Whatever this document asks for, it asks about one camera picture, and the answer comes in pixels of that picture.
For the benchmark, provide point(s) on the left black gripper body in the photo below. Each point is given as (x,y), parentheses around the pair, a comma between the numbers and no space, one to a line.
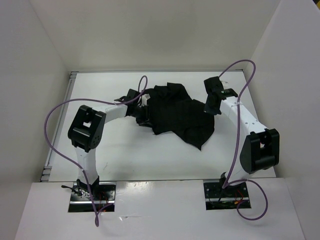
(141,114)

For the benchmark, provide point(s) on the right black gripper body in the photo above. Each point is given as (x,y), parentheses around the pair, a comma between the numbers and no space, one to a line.
(211,109)

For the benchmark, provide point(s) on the black skirt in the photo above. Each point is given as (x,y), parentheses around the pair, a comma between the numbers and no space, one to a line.
(171,109)

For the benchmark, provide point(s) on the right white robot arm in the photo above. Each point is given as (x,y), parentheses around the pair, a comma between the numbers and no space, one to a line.
(257,147)

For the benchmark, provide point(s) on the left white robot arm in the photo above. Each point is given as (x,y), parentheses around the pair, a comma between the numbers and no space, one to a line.
(87,128)

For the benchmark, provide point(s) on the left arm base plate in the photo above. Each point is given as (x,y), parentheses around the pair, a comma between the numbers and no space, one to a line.
(104,200)

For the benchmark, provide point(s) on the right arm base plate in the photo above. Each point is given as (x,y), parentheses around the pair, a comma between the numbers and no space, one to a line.
(217,198)

